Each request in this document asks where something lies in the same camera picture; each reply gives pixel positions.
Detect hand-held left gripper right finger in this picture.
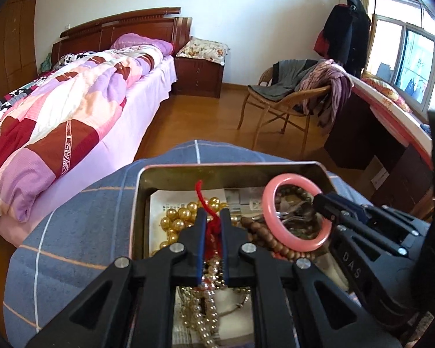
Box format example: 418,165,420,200
219,208,403,348

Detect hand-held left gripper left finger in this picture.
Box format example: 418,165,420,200
25,208,208,348

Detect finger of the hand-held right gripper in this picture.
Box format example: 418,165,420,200
313,193,430,236
328,220,414,330

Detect red cord tassel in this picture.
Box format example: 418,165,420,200
195,179,225,262

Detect brown wooden bead bracelet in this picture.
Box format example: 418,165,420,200
240,215,318,262

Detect pink bangle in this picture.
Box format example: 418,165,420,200
262,174,333,251

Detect pearl necklace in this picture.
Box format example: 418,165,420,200
179,254,252,348

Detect rectangular metal tin box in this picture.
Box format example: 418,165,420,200
132,161,352,348

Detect cardboard box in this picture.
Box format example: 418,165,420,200
370,156,396,189

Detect dark wooden desk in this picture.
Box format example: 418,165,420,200
324,74,435,222

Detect floral red-edged pillow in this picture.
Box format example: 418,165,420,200
360,73,414,114

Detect bed with patchwork quilt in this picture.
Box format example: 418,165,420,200
0,56,177,242

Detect blue plaid cloth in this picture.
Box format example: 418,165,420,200
3,138,378,348

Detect wicker chair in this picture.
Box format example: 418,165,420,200
237,60,332,149

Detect mauve pink garments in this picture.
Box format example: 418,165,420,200
295,60,354,131

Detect grey garment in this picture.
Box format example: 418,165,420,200
248,59,318,102

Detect window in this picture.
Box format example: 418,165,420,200
362,0,435,115

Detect red hanging garment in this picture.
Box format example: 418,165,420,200
313,31,327,55

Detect wooden nightstand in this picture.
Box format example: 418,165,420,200
172,56,225,98

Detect black hanging coat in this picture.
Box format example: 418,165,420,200
321,0,371,78

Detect pink patchwork quilt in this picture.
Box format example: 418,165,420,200
0,45,164,240

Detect floral cushion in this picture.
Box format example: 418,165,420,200
176,37,230,66

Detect purple pillow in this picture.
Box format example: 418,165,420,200
110,32,175,57

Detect wooden bed headboard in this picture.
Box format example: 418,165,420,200
51,6,193,66

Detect black white patterned blanket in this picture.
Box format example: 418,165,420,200
0,54,88,135

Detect wooden wardrobe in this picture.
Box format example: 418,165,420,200
0,0,42,109

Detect gold bead necklace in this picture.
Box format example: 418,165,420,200
150,196,240,258

